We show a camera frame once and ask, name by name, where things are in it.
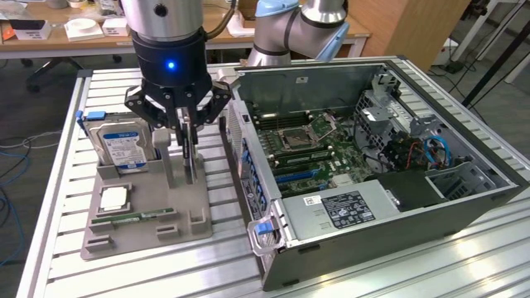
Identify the silver finned heatsink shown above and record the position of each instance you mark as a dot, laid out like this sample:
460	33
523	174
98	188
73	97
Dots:
342	180

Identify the blue case latch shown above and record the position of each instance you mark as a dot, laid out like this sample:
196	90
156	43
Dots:
265	229

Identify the grey cup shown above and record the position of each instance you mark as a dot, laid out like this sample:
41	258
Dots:
55	3

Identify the grey power supply unit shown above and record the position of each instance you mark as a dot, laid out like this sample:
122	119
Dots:
306	217

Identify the graphics card with metal bracket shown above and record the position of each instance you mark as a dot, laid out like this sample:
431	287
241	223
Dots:
189	161

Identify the clear plastic bag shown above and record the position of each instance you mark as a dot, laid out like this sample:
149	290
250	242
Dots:
103	7

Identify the metal disk bay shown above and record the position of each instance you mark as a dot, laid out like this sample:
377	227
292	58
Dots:
373	115

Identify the CPU socket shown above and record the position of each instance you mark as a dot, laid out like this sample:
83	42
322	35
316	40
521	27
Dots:
296	138

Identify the metal socket cover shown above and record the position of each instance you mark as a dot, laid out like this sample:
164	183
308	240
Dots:
324	124

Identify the wooden cabinet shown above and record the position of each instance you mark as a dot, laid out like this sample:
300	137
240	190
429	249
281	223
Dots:
415	31

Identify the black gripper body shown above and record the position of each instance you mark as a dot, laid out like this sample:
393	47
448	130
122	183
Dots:
174	52

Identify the white paper stack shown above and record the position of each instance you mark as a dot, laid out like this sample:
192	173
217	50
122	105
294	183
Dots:
245	29

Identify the white box black lid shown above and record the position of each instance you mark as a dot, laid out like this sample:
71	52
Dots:
33	32

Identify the blue expansion slot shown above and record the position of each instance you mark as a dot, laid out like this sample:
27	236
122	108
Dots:
298	176

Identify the black chair base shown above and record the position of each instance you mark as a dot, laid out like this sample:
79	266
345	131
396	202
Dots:
42	74

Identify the metal drive cage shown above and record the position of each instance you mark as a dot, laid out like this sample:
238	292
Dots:
464	183

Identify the black stand pole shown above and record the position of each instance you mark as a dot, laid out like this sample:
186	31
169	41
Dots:
497	65

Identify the green RAM stick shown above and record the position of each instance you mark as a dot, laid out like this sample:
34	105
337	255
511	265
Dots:
133	215

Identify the hard disk with blue rails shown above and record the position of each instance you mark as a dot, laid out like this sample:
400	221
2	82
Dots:
121	146

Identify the small white box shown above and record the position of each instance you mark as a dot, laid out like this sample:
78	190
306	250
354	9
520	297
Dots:
113	28

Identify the silver CPU chip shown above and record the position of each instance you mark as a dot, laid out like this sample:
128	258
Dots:
114	198

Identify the grey parts rack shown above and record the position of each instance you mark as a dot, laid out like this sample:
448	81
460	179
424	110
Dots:
149	223

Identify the open black PC case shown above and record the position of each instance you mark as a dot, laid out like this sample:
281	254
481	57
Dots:
373	248

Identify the cardboard box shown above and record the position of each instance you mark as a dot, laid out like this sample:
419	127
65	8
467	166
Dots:
248	9

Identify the wooden desk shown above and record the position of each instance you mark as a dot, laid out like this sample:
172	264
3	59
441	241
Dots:
62	45

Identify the green motherboard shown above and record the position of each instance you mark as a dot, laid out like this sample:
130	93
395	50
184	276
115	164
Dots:
344	155

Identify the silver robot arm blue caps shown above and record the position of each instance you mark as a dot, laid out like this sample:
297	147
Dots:
174	21

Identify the black floor box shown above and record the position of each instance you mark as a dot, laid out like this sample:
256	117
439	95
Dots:
456	67

